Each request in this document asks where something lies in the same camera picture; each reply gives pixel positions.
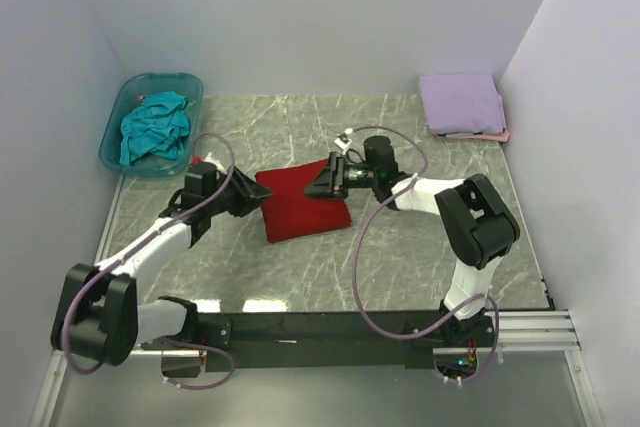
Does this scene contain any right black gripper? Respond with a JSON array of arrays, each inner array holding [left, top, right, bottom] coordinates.
[[302, 152, 379, 203]]

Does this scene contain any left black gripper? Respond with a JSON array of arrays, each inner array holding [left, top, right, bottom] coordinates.
[[206, 165, 274, 218]]

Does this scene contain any red t-shirt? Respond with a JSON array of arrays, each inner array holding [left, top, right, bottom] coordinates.
[[255, 160, 352, 244]]

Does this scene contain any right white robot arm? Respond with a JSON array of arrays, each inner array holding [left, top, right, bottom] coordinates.
[[304, 131, 520, 346]]

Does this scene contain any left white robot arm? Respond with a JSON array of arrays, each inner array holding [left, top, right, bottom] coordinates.
[[50, 162, 273, 366]]

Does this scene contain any teal crumpled t-shirt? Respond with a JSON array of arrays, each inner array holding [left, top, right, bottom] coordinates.
[[119, 91, 191, 166]]

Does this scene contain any folded lilac t-shirt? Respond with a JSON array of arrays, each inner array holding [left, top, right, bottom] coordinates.
[[418, 73, 507, 135]]

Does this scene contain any teal plastic basket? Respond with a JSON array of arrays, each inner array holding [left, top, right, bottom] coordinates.
[[99, 73, 204, 178]]

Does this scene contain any folded pink t-shirt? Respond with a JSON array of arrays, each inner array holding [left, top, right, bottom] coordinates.
[[437, 129, 510, 143]]

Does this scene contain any black base beam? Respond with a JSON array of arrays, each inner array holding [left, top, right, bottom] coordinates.
[[141, 310, 499, 373]]

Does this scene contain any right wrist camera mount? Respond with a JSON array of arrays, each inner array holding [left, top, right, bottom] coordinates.
[[334, 130, 352, 152]]

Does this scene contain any aluminium frame rail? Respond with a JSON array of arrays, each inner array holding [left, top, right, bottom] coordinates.
[[498, 310, 581, 352]]

